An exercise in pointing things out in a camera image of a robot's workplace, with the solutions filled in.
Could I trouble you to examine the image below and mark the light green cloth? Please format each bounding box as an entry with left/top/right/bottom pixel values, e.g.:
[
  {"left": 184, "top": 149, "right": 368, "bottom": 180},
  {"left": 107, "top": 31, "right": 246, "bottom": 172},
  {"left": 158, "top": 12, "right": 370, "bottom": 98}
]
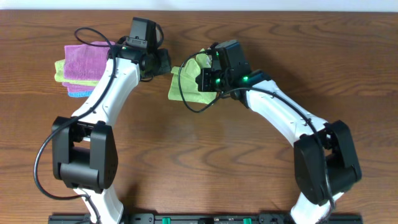
[{"left": 168, "top": 54, "right": 216, "bottom": 104}]

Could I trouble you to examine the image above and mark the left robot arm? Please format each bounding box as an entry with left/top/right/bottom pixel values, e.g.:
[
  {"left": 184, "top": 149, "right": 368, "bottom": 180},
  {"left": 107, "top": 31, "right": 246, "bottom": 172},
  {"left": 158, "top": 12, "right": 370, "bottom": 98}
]
[{"left": 52, "top": 37, "right": 171, "bottom": 223}]

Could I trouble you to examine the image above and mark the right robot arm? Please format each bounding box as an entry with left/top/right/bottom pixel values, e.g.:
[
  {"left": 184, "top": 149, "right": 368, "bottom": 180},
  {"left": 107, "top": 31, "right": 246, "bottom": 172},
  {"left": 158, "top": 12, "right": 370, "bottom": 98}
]
[{"left": 195, "top": 43, "right": 362, "bottom": 223}]

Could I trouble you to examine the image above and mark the purple folded cloth top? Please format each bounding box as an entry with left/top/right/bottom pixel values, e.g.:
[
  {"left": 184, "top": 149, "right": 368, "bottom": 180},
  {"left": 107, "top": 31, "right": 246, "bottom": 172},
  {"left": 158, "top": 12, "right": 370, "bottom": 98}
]
[{"left": 63, "top": 41, "right": 109, "bottom": 81}]

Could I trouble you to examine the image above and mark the purple folded cloth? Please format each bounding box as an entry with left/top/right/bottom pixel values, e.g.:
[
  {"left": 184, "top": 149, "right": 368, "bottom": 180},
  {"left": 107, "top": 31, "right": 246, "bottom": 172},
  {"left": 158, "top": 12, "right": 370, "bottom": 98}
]
[
  {"left": 62, "top": 82, "right": 95, "bottom": 93},
  {"left": 63, "top": 41, "right": 109, "bottom": 81}
]

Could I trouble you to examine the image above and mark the purple folded cloth lower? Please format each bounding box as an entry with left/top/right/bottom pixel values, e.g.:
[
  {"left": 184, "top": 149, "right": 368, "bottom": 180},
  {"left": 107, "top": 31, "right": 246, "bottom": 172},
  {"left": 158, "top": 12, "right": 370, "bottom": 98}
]
[{"left": 62, "top": 82, "right": 95, "bottom": 93}]

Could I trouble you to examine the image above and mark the blue folded cloth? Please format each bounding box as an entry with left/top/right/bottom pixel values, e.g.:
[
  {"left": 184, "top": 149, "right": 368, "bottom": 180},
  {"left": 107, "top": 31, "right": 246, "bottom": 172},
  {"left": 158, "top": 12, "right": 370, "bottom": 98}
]
[{"left": 68, "top": 91, "right": 93, "bottom": 98}]

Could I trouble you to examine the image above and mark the yellow-green folded cloth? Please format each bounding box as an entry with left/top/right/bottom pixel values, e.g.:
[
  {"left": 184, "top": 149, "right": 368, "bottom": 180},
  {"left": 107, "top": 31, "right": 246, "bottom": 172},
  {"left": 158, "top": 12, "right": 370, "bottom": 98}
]
[{"left": 54, "top": 59, "right": 98, "bottom": 86}]

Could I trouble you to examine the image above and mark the right black cable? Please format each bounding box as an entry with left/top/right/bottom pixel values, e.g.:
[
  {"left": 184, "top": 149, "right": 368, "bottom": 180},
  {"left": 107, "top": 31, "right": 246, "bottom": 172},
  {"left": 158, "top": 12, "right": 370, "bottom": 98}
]
[{"left": 177, "top": 51, "right": 336, "bottom": 223}]

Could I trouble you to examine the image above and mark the black cable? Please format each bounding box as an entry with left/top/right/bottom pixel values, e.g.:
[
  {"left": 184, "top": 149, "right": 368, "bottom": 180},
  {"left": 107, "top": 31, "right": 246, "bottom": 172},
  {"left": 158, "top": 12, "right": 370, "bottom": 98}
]
[
  {"left": 33, "top": 27, "right": 165, "bottom": 223},
  {"left": 177, "top": 51, "right": 336, "bottom": 223}
]

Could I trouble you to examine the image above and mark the left black cable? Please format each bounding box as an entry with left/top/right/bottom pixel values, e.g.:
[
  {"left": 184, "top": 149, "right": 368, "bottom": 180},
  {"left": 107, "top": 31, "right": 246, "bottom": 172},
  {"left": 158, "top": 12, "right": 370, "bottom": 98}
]
[{"left": 33, "top": 27, "right": 165, "bottom": 223}]

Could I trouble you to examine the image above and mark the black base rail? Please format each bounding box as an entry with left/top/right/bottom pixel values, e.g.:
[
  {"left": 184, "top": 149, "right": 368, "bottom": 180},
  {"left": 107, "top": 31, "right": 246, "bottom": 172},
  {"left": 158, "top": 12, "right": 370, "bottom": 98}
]
[{"left": 48, "top": 213, "right": 363, "bottom": 224}]

